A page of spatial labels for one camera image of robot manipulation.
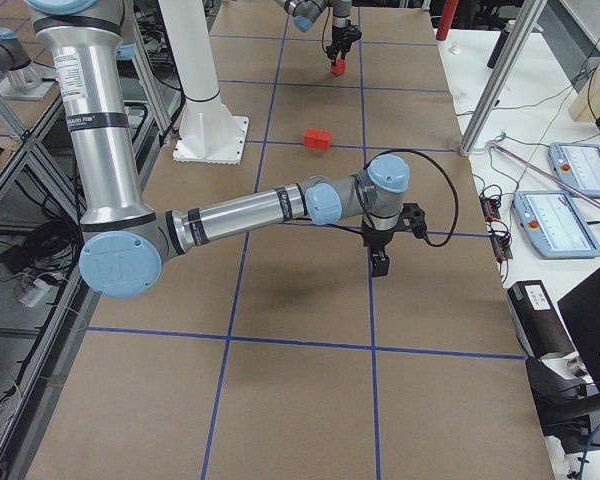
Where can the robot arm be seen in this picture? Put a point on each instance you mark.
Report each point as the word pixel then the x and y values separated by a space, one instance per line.
pixel 306 12
pixel 126 241

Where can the aluminium frame post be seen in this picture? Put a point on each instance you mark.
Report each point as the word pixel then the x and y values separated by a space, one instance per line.
pixel 523 26

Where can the teach pendant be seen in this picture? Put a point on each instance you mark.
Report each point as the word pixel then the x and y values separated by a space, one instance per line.
pixel 577 165
pixel 554 225

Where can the black monitor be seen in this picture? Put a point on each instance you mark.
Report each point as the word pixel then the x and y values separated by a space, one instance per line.
pixel 580 310

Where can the red cylinder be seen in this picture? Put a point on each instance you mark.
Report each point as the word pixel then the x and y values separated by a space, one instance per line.
pixel 446 19

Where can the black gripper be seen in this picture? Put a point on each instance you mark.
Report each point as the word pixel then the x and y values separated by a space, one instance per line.
pixel 341 33
pixel 378 238

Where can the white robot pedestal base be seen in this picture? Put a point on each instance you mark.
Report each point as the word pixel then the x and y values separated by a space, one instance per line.
pixel 208 132

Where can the teach pendant near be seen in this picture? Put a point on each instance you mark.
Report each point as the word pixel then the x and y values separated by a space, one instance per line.
pixel 554 225

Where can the teach pendant far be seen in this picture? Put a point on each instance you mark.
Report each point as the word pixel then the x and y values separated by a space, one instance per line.
pixel 577 165

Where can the black box with label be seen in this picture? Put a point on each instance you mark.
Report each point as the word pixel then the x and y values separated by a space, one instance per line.
pixel 536 321

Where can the red wooden block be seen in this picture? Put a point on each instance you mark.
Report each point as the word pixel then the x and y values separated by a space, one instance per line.
pixel 312 138

